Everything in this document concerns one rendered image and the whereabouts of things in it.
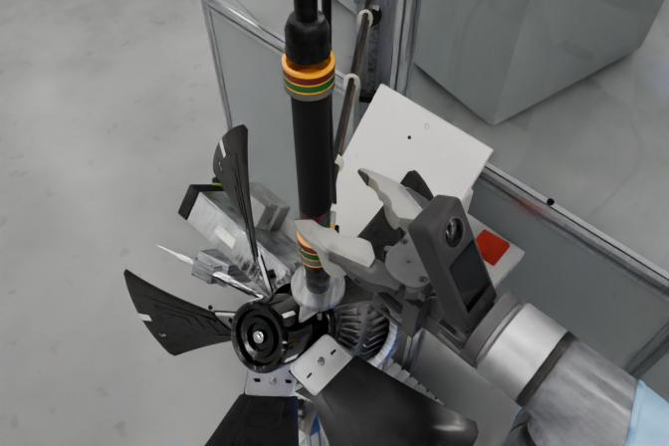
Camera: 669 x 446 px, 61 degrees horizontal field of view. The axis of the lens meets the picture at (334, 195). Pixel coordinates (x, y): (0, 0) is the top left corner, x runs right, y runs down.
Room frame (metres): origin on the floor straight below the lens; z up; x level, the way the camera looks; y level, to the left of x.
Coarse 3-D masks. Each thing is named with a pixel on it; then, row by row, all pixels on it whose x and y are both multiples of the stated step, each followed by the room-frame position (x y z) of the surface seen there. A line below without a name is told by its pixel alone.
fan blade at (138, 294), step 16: (128, 272) 0.58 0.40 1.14; (128, 288) 0.57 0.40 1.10; (144, 288) 0.55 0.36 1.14; (144, 304) 0.54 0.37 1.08; (160, 304) 0.52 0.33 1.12; (176, 304) 0.51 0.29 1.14; (192, 304) 0.50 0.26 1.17; (160, 320) 0.52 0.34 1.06; (176, 320) 0.50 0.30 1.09; (192, 320) 0.49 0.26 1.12; (208, 320) 0.48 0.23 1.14; (176, 336) 0.50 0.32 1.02; (192, 336) 0.49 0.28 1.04; (208, 336) 0.49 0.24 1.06; (224, 336) 0.47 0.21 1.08; (176, 352) 0.50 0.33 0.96
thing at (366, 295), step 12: (408, 180) 0.59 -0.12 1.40; (420, 180) 0.58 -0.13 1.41; (420, 192) 0.55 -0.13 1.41; (384, 216) 0.55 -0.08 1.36; (372, 228) 0.54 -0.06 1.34; (384, 228) 0.53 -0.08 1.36; (372, 240) 0.51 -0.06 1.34; (384, 240) 0.50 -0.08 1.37; (396, 240) 0.49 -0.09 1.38; (348, 288) 0.44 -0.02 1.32; (360, 288) 0.43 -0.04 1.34; (348, 300) 0.42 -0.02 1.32; (360, 300) 0.41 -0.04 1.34
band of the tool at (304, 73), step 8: (288, 64) 0.39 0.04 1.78; (296, 64) 0.39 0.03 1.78; (320, 64) 0.40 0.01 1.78; (328, 64) 0.39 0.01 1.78; (288, 72) 0.36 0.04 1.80; (296, 72) 0.36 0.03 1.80; (304, 72) 0.40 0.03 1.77; (312, 72) 0.40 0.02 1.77; (320, 72) 0.36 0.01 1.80; (328, 72) 0.36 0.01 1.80; (288, 80) 0.36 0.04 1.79; (328, 80) 0.36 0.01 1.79; (288, 88) 0.36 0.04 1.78; (328, 88) 0.36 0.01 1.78
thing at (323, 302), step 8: (296, 272) 0.39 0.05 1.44; (296, 280) 0.38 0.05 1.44; (304, 280) 0.38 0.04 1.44; (336, 280) 0.38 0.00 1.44; (296, 288) 0.37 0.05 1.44; (304, 288) 0.37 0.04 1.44; (336, 288) 0.37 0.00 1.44; (344, 288) 0.38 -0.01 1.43; (296, 296) 0.36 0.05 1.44; (304, 296) 0.36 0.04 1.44; (312, 296) 0.36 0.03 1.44; (320, 296) 0.36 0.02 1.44; (328, 296) 0.36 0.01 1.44; (336, 296) 0.36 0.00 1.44; (304, 304) 0.35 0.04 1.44; (312, 304) 0.35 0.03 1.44; (320, 304) 0.35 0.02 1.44; (328, 304) 0.35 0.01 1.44; (336, 304) 0.35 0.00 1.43
